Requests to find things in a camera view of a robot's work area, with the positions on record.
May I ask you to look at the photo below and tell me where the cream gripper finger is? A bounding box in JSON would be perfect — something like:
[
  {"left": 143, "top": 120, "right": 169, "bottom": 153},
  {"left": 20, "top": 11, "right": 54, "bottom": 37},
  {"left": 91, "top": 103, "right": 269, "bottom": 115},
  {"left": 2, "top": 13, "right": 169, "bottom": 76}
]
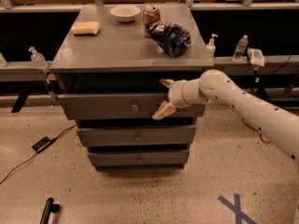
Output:
[
  {"left": 160, "top": 78, "right": 175, "bottom": 88},
  {"left": 152, "top": 101, "right": 177, "bottom": 120}
]

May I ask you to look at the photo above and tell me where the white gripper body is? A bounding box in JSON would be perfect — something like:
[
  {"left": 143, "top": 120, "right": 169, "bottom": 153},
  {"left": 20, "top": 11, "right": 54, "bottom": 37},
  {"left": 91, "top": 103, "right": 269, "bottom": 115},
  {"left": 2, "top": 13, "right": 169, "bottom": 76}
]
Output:
[{"left": 168, "top": 80, "right": 190, "bottom": 108}]

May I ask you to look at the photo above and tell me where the grey top drawer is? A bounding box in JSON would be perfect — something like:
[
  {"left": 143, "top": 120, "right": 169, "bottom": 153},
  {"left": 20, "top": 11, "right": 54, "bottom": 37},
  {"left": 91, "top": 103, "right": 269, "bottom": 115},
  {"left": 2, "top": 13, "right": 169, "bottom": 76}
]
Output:
[{"left": 57, "top": 92, "right": 206, "bottom": 121}]

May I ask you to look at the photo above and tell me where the grey drawer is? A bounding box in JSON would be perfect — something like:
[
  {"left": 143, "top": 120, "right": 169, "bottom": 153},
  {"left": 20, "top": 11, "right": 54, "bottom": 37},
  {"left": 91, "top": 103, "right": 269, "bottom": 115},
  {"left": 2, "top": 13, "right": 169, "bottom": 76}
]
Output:
[
  {"left": 57, "top": 92, "right": 206, "bottom": 121},
  {"left": 77, "top": 125, "right": 196, "bottom": 147},
  {"left": 88, "top": 149, "right": 190, "bottom": 167}
]

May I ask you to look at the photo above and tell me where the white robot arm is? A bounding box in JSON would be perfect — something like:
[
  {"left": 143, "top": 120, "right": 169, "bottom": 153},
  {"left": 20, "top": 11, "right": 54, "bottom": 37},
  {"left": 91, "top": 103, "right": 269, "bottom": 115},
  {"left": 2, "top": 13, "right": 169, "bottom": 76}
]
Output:
[{"left": 152, "top": 69, "right": 299, "bottom": 163}]

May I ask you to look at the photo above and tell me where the grey bottom drawer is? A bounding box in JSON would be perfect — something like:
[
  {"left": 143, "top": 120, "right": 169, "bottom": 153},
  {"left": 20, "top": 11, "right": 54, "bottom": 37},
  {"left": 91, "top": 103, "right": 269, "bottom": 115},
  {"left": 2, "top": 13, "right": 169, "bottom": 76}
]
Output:
[{"left": 88, "top": 149, "right": 190, "bottom": 167}]

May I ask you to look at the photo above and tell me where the grey middle drawer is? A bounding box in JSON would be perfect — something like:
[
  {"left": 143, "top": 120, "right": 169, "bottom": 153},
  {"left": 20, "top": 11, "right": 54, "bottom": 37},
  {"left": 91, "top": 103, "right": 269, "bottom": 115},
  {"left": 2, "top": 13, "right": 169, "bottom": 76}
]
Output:
[{"left": 77, "top": 125, "right": 196, "bottom": 147}]

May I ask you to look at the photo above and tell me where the grey drawer cabinet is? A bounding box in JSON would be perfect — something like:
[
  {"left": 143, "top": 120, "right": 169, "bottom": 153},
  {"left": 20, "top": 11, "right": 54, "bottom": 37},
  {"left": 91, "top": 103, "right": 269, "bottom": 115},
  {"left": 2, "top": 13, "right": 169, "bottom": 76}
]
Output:
[{"left": 49, "top": 3, "right": 215, "bottom": 174}]

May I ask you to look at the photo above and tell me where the blue chip bag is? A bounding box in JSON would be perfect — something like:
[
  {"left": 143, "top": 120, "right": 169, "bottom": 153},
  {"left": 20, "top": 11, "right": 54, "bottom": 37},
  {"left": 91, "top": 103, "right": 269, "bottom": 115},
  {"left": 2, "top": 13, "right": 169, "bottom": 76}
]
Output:
[{"left": 148, "top": 22, "right": 191, "bottom": 58}]

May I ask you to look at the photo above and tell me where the right sanitizer pump bottle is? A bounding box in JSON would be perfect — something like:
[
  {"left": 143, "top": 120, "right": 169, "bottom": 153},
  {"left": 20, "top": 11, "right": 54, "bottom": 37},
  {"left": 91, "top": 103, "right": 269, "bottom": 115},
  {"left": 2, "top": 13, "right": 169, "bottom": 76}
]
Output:
[{"left": 206, "top": 34, "right": 217, "bottom": 58}]

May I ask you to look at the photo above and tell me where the sanitizer pump bottle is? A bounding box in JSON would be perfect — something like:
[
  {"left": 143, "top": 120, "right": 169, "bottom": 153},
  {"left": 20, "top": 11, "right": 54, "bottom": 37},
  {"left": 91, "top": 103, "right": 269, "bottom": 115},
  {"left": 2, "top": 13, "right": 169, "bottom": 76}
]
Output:
[
  {"left": 29, "top": 47, "right": 48, "bottom": 69},
  {"left": 206, "top": 34, "right": 217, "bottom": 58}
]

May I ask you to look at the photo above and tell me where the brown soda can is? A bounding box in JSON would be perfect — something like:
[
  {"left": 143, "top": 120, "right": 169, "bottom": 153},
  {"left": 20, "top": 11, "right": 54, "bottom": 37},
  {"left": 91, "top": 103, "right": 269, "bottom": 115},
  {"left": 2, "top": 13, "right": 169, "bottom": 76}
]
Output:
[{"left": 143, "top": 5, "right": 161, "bottom": 37}]

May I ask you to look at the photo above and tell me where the clear water bottle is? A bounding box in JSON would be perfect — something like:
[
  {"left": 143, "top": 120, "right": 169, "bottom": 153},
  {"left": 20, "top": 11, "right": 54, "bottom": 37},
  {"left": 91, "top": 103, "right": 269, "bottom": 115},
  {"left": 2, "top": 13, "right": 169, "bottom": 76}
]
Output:
[{"left": 232, "top": 35, "right": 249, "bottom": 62}]

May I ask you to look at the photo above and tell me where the white ceramic bowl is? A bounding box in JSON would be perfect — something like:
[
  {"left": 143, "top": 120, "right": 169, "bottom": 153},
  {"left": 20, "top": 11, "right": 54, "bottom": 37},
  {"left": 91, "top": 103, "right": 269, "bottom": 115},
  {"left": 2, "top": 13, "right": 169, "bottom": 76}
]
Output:
[{"left": 110, "top": 5, "right": 141, "bottom": 22}]

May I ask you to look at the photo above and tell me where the white crumpled wipe packet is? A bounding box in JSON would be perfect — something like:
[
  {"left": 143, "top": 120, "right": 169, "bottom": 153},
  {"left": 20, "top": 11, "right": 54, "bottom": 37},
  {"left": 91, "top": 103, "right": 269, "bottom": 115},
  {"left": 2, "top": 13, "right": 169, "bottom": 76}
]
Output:
[{"left": 247, "top": 48, "right": 265, "bottom": 66}]

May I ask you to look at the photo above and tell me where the yellow sponge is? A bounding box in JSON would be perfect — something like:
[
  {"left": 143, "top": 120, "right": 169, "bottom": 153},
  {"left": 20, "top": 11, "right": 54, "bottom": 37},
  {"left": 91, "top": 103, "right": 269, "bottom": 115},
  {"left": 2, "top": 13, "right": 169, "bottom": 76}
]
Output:
[{"left": 71, "top": 21, "right": 100, "bottom": 35}]

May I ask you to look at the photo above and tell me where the black power adapter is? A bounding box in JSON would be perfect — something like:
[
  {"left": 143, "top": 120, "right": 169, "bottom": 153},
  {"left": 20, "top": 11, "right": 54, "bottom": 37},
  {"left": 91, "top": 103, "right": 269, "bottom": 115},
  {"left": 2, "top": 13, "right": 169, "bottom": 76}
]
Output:
[{"left": 32, "top": 136, "right": 51, "bottom": 153}]

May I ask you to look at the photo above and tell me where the left sanitizer pump bottle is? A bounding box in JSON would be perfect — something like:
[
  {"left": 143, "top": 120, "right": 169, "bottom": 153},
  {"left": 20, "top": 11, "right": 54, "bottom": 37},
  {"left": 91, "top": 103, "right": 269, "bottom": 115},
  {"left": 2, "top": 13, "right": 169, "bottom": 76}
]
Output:
[{"left": 29, "top": 47, "right": 48, "bottom": 69}]

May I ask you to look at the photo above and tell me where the black cable loop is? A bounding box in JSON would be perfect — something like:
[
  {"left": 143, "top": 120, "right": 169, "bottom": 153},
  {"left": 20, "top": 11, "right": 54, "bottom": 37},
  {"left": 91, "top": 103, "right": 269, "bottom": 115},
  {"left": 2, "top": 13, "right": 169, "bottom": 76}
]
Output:
[{"left": 241, "top": 118, "right": 271, "bottom": 144}]

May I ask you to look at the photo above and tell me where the black floor cable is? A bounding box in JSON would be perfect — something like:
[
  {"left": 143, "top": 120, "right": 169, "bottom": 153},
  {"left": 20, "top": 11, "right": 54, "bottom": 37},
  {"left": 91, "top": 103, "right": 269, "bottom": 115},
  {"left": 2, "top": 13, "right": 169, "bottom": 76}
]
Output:
[{"left": 0, "top": 123, "right": 78, "bottom": 185}]

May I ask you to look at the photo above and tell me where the black handle object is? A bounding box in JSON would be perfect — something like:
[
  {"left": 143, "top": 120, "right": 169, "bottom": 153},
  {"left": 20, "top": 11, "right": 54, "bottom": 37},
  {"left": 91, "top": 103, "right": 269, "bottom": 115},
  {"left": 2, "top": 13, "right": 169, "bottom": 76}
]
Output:
[{"left": 39, "top": 198, "right": 61, "bottom": 224}]

